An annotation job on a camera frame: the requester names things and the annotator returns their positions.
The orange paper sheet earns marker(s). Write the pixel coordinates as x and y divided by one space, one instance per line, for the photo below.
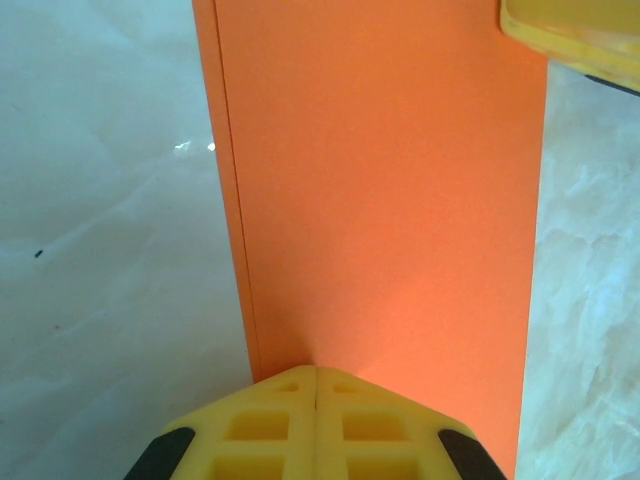
380 200

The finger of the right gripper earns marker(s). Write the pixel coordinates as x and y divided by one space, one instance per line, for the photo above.
575 35

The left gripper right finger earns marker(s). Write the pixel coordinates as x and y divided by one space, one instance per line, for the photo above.
380 430

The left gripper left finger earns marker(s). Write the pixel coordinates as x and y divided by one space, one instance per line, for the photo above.
260 430

